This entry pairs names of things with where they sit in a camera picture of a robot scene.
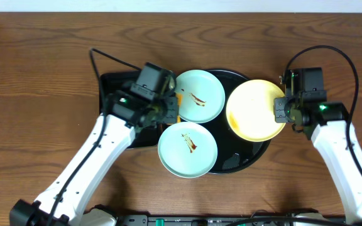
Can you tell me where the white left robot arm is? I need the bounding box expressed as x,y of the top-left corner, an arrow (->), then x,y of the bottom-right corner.
9,90 -> 179,225

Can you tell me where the mint plate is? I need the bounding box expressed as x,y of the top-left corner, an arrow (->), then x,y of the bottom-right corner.
158,122 -> 218,178
175,70 -> 226,124

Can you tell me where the yellow plate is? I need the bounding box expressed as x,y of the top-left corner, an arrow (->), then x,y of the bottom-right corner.
226,80 -> 285,142

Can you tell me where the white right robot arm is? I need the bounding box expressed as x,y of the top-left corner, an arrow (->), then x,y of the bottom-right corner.
274,97 -> 362,224

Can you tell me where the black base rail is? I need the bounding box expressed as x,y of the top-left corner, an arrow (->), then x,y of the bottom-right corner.
119,214 -> 347,226

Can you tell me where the black round serving tray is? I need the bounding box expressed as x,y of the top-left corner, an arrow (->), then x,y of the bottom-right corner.
194,70 -> 270,174

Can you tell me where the black rectangular water tray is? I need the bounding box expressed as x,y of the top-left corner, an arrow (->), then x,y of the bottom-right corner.
101,71 -> 160,149

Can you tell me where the yellow green scrub sponge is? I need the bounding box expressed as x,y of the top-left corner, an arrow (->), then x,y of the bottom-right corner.
175,93 -> 183,123

